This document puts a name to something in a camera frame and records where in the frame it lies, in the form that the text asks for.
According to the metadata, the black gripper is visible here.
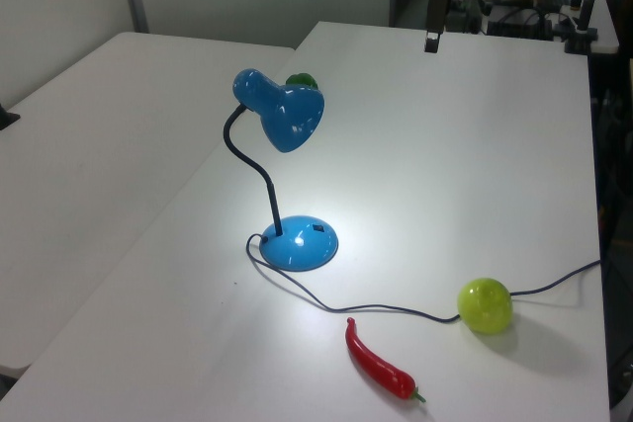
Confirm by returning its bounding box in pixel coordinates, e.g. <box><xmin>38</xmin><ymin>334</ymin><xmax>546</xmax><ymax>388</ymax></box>
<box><xmin>423</xmin><ymin>0</ymin><xmax>450</xmax><ymax>53</ymax></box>

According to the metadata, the blue desk lamp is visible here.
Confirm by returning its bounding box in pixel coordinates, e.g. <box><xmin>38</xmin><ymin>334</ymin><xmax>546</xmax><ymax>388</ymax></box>
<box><xmin>222</xmin><ymin>67</ymin><xmax>340</xmax><ymax>273</ymax></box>

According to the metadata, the green toy bell pepper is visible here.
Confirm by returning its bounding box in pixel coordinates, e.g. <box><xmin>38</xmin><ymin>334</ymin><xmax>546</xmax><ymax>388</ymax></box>
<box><xmin>285</xmin><ymin>72</ymin><xmax>319</xmax><ymax>91</ymax></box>

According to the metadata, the black office chair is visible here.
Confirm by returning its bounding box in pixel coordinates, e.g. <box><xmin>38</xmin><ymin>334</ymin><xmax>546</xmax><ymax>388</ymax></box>
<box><xmin>605</xmin><ymin>0</ymin><xmax>633</xmax><ymax>55</ymax></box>

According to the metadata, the yellow-green toy apple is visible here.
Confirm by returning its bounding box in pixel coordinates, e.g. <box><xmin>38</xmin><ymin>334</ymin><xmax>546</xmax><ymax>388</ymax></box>
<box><xmin>456</xmin><ymin>277</ymin><xmax>514</xmax><ymax>335</ymax></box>

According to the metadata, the red toy chili pepper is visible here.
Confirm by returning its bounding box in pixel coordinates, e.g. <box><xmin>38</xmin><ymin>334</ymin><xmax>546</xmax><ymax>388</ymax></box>
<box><xmin>344</xmin><ymin>316</ymin><xmax>427</xmax><ymax>404</ymax></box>

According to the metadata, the black equipment with cables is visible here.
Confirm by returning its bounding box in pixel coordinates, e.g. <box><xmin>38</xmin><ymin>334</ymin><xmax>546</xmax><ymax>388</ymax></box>
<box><xmin>486</xmin><ymin>0</ymin><xmax>570</xmax><ymax>42</ymax></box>

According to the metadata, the dark lamp power cable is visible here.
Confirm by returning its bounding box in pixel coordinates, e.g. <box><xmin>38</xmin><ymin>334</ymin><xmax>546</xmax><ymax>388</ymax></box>
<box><xmin>245</xmin><ymin>232</ymin><xmax>603</xmax><ymax>323</ymax></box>

